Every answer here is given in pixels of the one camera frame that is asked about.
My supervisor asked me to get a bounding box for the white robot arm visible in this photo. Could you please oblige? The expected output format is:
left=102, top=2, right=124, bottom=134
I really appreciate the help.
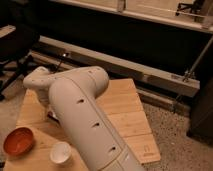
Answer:
left=23, top=66, right=145, bottom=171

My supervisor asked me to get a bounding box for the black cable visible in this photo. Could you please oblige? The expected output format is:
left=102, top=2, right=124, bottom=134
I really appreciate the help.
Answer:
left=49, top=51, right=71, bottom=73

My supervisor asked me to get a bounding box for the orange bowl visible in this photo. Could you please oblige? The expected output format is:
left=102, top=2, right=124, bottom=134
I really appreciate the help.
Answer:
left=3, top=127, right=35, bottom=156

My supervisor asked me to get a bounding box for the white ceramic cup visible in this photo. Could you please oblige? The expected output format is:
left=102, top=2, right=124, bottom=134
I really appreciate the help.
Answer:
left=50, top=141, right=71, bottom=164

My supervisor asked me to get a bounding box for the metal tripod leg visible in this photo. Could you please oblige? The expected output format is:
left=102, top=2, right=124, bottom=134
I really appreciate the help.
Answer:
left=172, top=37, right=213, bottom=113

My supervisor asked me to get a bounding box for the black office chair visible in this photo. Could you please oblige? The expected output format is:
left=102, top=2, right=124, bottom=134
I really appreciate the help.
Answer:
left=0, top=25, right=40, bottom=101

